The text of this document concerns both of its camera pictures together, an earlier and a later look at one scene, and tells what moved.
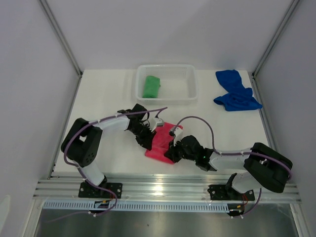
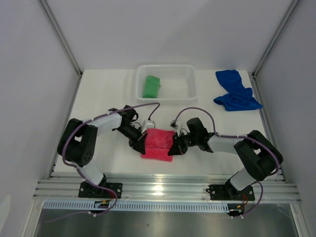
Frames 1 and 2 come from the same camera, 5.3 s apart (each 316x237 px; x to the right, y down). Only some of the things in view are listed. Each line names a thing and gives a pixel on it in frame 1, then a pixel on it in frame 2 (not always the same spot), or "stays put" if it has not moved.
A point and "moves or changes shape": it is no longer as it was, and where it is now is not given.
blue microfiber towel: (238, 98) stays put
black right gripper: (171, 153) -> (177, 148)
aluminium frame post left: (62, 38) stays put
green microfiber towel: (152, 87) stays put
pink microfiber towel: (164, 135) moves or changes shape
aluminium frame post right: (291, 9) stays put
